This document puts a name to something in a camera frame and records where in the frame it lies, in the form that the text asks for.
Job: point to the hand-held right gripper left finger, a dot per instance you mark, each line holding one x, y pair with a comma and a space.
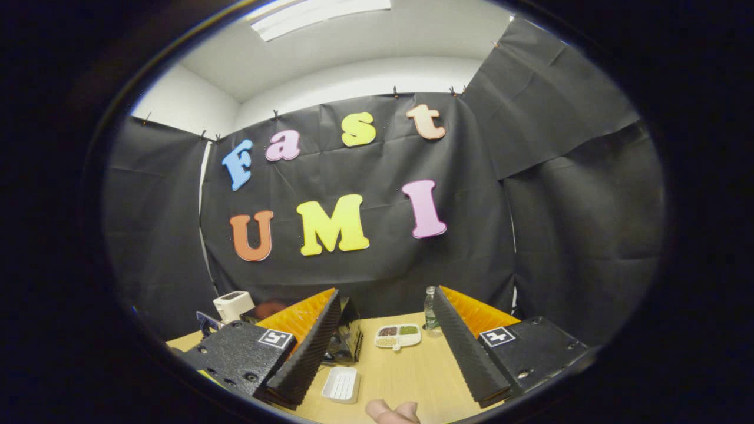
309, 350

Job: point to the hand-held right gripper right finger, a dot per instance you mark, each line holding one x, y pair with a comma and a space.
465, 350

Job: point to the black electric oven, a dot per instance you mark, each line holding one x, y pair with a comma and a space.
347, 338

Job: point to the white toaster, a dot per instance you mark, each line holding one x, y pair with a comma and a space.
232, 305

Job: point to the white ribbed tray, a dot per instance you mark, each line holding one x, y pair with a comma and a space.
340, 384

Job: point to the clear plastic water bottle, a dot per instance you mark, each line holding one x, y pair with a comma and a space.
430, 315

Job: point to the white divided dish with grains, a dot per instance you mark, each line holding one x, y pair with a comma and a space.
398, 335

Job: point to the black backdrop cloth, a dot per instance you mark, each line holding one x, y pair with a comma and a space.
559, 235

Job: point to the row of black cloth clips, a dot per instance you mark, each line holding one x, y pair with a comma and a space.
275, 113

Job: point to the large ceiling light panel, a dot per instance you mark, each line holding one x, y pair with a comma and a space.
318, 15

